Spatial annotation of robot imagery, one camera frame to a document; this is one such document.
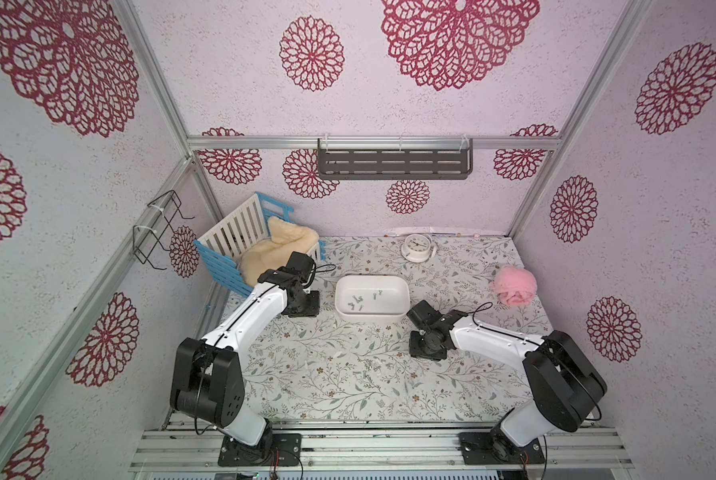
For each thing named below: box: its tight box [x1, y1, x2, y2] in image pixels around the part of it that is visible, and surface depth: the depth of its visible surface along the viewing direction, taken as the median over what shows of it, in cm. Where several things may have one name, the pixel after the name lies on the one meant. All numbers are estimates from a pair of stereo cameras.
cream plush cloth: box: [238, 217, 319, 287], surface depth 108 cm
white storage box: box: [334, 274, 411, 320], surface depth 105 cm
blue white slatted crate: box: [193, 192, 327, 297], surface depth 105 cm
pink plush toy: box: [490, 266, 538, 307], surface depth 99 cm
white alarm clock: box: [400, 233, 437, 263], surface depth 115 cm
